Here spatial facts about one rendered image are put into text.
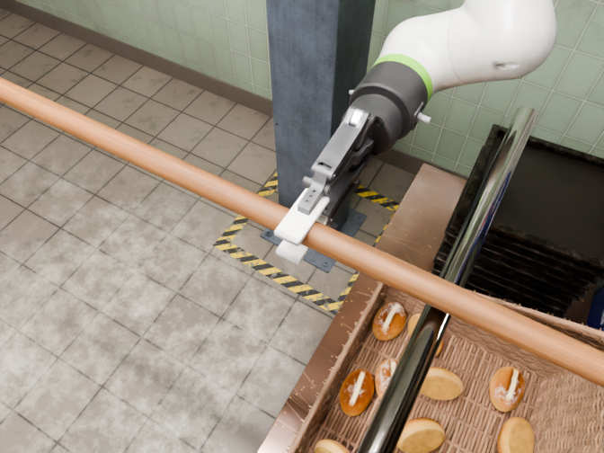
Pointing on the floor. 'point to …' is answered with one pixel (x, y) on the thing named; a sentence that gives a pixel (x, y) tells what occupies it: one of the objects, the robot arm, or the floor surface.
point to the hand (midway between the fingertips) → (302, 226)
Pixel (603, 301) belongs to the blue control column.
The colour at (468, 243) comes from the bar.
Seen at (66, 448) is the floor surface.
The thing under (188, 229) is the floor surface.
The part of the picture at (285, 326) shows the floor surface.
